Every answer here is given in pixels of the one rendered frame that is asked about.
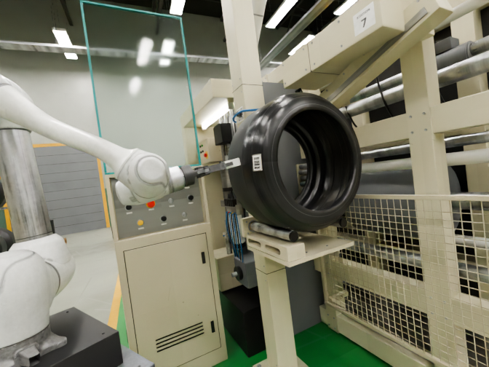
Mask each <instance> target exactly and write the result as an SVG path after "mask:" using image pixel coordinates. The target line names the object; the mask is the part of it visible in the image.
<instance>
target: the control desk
mask: <svg viewBox="0 0 489 367"><path fill-rule="evenodd" d="M105 180H106V188H107V194H108V206H109V211H110V217H111V231H112V235H113V239H114V247H115V252H116V262H117V267H118V272H119V282H120V287H121V292H122V302H123V307H124V317H125V323H126V332H127V341H128V343H129V349H130V350H132V351H133V352H136V353H137V354H139V355H141V356H142V357H144V358H146V359H147V360H149V361H151V362H152V363H155V367H212V366H214V365H216V364H218V363H220V362H222V361H224V360H227V359H228V354H227V349H226V338H225V332H224V327H223V316H222V311H221V305H220V294H219V289H218V279H217V272H216V267H215V257H214V250H213V245H212V235H211V228H210V217H209V211H208V206H207V195H206V189H205V184H204V177H201V178H197V177H195V184H194V185H191V186H187V187H184V190H181V191H178V192H173V193H172V194H167V195H165V196H163V197H162V198H160V199H158V200H154V201H152V202H147V203H144V204H141V205H123V204H121V202H120V201H119V198H118V197H117V194H116V187H115V185H116V182H118V180H117V179H115V174H110V175H105Z"/></svg>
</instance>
